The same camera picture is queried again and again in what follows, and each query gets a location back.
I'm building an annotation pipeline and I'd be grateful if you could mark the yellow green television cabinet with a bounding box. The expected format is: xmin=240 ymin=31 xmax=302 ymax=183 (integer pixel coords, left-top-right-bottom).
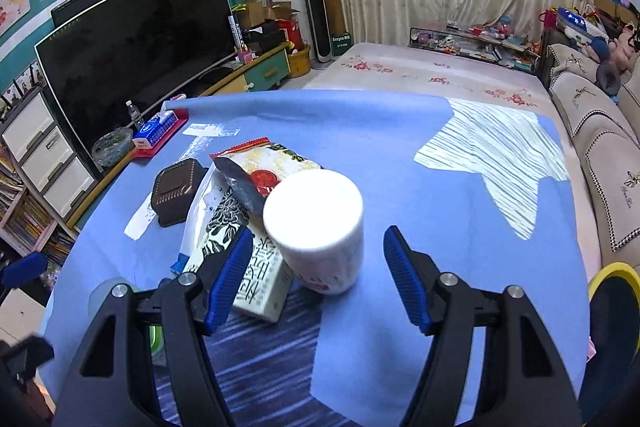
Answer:
xmin=65 ymin=47 xmax=293 ymax=233

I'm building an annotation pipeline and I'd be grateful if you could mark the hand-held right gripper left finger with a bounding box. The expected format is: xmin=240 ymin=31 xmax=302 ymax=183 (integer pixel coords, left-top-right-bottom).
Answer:
xmin=52 ymin=224 xmax=256 ymax=427

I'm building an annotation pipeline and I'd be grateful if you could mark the blue tissue pack red tray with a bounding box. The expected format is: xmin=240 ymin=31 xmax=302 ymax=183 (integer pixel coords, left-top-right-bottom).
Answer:
xmin=131 ymin=109 xmax=190 ymax=160

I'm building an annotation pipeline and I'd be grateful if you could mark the white lidded drink cup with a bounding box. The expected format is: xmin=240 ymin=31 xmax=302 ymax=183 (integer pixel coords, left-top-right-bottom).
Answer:
xmin=262 ymin=169 xmax=365 ymax=295

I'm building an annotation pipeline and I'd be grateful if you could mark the blue star print tablecloth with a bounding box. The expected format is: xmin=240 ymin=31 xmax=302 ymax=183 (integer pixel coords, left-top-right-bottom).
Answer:
xmin=37 ymin=89 xmax=588 ymax=427

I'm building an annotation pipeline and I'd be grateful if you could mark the white carton green lettering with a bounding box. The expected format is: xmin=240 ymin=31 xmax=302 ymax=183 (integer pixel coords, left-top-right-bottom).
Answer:
xmin=231 ymin=232 xmax=296 ymax=323

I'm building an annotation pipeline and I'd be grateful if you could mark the white floral print bag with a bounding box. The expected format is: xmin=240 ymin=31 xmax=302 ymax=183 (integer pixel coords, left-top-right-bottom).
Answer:
xmin=170 ymin=167 xmax=256 ymax=278

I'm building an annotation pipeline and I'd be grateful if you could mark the glass ashtray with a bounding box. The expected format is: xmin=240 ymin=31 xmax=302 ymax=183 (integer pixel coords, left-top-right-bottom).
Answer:
xmin=91 ymin=127 xmax=135 ymax=168

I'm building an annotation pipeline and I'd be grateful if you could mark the black tower fan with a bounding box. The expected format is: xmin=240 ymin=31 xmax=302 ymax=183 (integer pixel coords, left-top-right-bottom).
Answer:
xmin=301 ymin=0 xmax=333 ymax=66

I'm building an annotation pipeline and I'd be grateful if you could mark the large curved television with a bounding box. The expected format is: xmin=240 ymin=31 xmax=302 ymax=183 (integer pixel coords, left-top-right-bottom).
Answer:
xmin=34 ymin=0 xmax=238 ymax=152

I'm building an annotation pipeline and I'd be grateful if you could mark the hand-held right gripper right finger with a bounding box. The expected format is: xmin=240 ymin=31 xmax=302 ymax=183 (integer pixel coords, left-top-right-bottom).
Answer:
xmin=382 ymin=225 xmax=583 ymax=427

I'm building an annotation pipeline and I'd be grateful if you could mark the yellow bucket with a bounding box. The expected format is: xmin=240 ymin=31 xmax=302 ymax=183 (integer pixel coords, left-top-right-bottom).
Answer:
xmin=287 ymin=44 xmax=312 ymax=80

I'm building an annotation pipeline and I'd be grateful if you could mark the grey neck pillow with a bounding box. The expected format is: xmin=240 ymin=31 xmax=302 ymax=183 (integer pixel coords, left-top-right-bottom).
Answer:
xmin=597 ymin=59 xmax=623 ymax=95

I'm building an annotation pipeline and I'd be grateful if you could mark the yellow rimmed black bin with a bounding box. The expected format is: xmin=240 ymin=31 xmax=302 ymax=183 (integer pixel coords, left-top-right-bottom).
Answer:
xmin=577 ymin=263 xmax=640 ymax=427

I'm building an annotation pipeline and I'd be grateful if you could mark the green plastic cup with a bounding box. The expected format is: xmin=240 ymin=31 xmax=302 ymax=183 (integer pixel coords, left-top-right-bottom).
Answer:
xmin=89 ymin=278 xmax=168 ymax=365

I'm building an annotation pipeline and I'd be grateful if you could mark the blue white plush toy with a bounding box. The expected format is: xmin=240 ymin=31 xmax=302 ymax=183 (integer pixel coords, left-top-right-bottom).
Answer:
xmin=555 ymin=7 xmax=608 ymax=52

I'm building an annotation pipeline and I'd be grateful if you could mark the shelf of books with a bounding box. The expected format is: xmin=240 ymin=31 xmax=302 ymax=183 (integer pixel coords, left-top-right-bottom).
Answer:
xmin=0 ymin=142 xmax=76 ymax=268

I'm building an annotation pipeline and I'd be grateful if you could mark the low cluttered glass table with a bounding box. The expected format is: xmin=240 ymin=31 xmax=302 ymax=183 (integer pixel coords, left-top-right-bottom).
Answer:
xmin=409 ymin=24 xmax=543 ymax=72

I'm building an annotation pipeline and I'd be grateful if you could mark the floral print mat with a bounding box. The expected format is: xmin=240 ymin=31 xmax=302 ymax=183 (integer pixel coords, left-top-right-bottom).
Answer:
xmin=305 ymin=42 xmax=571 ymax=118

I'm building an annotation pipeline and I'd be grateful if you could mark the blue tissue box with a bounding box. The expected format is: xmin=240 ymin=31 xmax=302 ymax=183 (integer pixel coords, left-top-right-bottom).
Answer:
xmin=132 ymin=112 xmax=178 ymax=150

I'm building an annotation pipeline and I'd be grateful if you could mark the beige sofa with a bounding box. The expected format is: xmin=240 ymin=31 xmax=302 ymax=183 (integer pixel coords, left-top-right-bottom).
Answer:
xmin=537 ymin=42 xmax=640 ymax=268

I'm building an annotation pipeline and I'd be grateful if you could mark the white drawer cabinet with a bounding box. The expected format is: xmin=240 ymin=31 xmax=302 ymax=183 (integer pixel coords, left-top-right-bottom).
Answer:
xmin=0 ymin=87 xmax=98 ymax=220

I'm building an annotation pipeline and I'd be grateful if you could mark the open cardboard box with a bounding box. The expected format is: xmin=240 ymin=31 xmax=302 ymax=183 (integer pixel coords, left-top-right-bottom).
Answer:
xmin=235 ymin=0 xmax=301 ymax=28

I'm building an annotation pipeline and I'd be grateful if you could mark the dark brown square box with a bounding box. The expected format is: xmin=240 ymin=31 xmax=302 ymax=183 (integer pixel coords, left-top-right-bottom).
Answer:
xmin=151 ymin=158 xmax=210 ymax=228

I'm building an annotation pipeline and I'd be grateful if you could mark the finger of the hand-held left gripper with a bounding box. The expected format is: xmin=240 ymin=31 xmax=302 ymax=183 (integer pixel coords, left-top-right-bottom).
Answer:
xmin=0 ymin=333 xmax=56 ymax=380
xmin=0 ymin=252 xmax=49 ymax=289

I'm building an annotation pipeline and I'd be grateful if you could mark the clear water bottle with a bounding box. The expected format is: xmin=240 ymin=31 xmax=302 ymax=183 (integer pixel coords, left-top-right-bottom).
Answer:
xmin=125 ymin=100 xmax=146 ymax=131

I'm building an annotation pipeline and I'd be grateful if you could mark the red white snack packet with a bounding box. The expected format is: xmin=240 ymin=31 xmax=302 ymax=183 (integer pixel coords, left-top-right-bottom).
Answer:
xmin=209 ymin=137 xmax=326 ymax=215

